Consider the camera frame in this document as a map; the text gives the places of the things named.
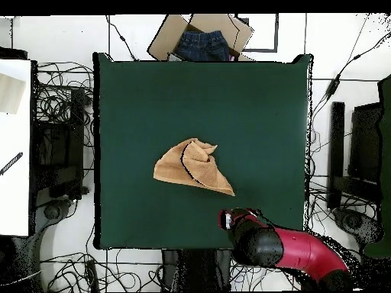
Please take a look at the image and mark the brown cardboard box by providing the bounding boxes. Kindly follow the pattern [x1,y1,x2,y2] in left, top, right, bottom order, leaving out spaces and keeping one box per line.
[147,13,254,62]

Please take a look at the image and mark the black equipment rack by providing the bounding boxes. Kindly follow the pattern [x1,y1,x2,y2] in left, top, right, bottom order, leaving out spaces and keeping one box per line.
[30,88,89,201]

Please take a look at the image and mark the black striped strip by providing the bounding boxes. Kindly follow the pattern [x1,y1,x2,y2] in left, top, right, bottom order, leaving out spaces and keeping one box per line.
[0,151,24,176]

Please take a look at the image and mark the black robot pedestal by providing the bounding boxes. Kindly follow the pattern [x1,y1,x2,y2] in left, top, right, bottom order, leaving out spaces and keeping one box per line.
[161,248,233,292]

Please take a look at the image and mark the grey stand base with cables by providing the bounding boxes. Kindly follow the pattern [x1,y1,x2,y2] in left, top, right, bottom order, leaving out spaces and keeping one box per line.
[36,198,79,227]

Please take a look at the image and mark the tan terry towel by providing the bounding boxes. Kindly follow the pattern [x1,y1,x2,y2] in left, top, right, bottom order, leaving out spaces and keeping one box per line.
[152,137,236,197]

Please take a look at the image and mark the thin black cable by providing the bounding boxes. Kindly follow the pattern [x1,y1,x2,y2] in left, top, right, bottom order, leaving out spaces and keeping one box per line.
[105,14,138,62]

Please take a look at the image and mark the dark green table cloth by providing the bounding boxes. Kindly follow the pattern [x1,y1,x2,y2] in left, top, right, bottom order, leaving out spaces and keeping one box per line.
[92,52,314,251]

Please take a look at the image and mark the black upright bar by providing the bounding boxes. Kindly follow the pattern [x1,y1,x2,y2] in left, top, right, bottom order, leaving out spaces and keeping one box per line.
[327,101,346,210]

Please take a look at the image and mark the beige block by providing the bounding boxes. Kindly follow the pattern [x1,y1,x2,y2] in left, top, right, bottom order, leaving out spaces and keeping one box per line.
[0,72,26,115]

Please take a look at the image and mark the blue denim jeans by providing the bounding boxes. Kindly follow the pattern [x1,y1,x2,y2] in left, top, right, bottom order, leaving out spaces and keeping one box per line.
[175,30,231,62]

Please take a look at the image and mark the black flat panel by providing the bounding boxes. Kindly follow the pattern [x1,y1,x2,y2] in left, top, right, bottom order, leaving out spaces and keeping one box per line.
[347,101,384,184]

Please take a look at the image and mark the black equipment base with cables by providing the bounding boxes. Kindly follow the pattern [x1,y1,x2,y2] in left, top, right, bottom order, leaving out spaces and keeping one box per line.
[332,207,385,246]

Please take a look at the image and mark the white table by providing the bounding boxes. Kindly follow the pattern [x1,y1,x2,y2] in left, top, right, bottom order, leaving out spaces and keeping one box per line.
[0,59,33,237]

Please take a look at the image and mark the black cable with power brick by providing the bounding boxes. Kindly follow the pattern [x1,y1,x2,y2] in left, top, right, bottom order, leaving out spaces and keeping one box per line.
[308,13,391,123]

